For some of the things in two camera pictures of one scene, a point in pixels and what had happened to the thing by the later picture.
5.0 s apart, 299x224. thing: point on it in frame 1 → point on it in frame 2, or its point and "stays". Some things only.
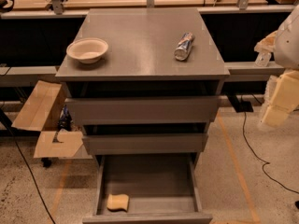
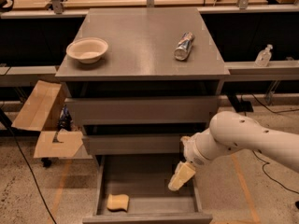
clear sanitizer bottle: (263, 59) stays
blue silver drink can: (184, 45) stays
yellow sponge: (118, 202) stays
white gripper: (288, 47) → (192, 152)
